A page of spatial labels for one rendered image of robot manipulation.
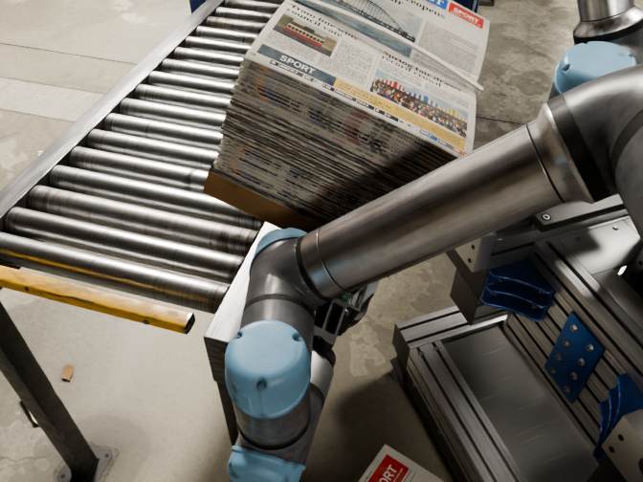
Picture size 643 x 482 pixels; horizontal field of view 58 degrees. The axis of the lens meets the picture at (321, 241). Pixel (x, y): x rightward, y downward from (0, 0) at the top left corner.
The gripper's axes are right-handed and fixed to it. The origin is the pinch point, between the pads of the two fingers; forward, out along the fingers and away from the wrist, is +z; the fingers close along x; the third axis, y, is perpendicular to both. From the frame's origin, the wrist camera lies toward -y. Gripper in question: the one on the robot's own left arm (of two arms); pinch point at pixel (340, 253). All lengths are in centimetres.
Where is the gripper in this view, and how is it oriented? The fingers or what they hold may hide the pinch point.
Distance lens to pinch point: 83.1
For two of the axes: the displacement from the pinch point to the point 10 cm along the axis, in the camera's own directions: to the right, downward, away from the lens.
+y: 3.5, -5.9, -7.3
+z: 2.8, -6.8, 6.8
